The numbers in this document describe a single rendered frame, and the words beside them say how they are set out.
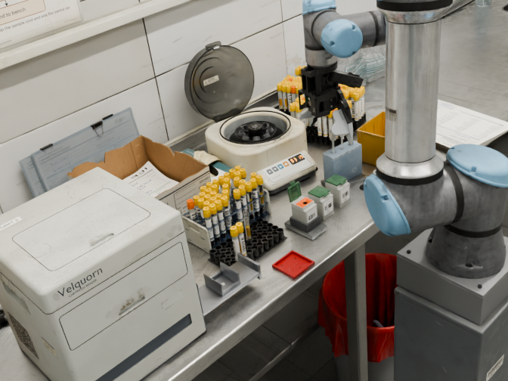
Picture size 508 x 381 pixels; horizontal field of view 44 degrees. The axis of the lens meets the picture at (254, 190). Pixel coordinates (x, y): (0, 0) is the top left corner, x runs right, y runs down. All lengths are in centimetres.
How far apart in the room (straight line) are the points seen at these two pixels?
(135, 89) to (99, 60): 14
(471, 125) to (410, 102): 90
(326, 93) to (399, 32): 50
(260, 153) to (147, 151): 32
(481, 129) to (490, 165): 74
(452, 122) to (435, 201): 84
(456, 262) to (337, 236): 34
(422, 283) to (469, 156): 28
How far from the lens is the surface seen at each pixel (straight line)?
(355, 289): 166
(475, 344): 132
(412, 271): 132
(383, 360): 201
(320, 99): 149
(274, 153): 168
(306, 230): 150
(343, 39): 134
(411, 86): 105
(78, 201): 122
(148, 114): 183
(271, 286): 138
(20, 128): 164
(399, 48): 104
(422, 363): 146
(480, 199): 119
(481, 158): 121
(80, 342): 111
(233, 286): 132
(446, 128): 193
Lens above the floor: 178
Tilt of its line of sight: 32 degrees down
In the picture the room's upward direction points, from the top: 8 degrees counter-clockwise
